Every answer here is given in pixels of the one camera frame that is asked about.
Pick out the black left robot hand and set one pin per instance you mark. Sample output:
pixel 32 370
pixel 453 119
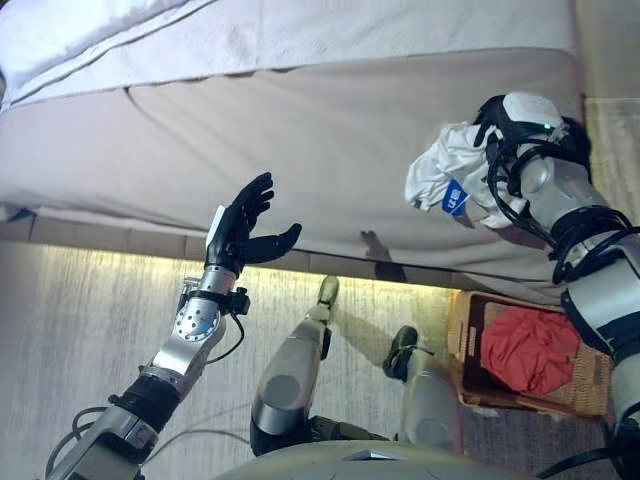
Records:
pixel 235 235

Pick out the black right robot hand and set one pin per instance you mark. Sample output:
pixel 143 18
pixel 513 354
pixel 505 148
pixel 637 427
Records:
pixel 525 115

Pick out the white garment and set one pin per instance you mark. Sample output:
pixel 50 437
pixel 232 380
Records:
pixel 445 170

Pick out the red garment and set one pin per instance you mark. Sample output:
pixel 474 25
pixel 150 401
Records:
pixel 530 350

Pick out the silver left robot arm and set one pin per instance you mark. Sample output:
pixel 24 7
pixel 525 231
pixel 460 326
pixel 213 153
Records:
pixel 185 345

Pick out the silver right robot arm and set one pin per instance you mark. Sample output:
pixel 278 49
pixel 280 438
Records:
pixel 595 280

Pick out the beige upholstered bed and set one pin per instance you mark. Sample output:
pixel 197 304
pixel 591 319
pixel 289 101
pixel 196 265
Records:
pixel 300 150

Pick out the beige bed runner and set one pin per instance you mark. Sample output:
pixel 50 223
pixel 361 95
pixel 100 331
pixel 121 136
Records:
pixel 300 150

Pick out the white textured bed sheet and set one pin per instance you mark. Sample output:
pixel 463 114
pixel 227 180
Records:
pixel 350 40

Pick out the woven wicker basket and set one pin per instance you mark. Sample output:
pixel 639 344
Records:
pixel 590 380

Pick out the grey streaked area rug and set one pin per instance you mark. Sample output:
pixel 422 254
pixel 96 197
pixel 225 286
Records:
pixel 100 325

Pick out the grey robot torso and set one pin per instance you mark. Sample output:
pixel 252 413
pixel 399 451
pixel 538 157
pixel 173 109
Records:
pixel 350 462

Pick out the white duvet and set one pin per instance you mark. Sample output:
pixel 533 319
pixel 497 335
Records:
pixel 75 25

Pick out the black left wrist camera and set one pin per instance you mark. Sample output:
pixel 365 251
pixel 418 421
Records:
pixel 239 301

